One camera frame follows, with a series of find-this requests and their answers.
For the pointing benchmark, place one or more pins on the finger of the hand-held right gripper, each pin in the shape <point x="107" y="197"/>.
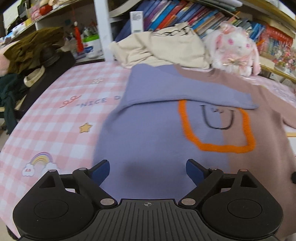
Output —
<point x="293" y="175"/>

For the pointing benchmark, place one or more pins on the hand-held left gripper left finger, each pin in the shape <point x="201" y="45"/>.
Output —
<point x="100" y="171"/>

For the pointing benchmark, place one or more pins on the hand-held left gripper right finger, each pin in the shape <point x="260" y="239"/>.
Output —
<point x="195" y="171"/>

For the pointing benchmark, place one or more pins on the purple and brown sweater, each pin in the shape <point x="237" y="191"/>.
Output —
<point x="150" y="129"/>

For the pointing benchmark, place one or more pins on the pink checkered desk mat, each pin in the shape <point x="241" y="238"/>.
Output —
<point x="57" y="120"/>

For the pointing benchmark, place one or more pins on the dark green cloth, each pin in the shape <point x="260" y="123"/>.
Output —
<point x="10" y="97"/>

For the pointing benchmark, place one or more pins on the colourful bead ornament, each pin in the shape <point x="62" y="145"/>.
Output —
<point x="285" y="56"/>

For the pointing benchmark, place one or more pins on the white pen tub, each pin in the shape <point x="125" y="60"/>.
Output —
<point x="92" y="47"/>

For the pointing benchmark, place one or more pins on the white bunny plush toy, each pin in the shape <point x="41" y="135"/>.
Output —
<point x="233" y="51"/>

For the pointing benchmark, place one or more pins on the cream garment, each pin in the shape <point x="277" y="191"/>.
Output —
<point x="161" y="46"/>

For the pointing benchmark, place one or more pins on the red tassel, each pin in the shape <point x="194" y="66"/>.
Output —
<point x="79" y="39"/>

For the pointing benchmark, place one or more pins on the red book box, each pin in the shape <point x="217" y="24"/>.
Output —
<point x="275" y="39"/>

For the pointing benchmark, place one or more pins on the bundle of pens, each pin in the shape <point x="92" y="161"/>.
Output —
<point x="90" y="30"/>

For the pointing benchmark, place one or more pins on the olive green cloth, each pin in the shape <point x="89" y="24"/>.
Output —
<point x="30" y="46"/>

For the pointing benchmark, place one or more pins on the white bookshelf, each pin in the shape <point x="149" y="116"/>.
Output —
<point x="101" y="23"/>

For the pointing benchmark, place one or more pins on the white barcode box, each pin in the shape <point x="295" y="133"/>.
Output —
<point x="136" y="22"/>

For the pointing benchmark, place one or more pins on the row of colourful books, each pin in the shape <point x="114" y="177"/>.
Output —
<point x="166" y="14"/>

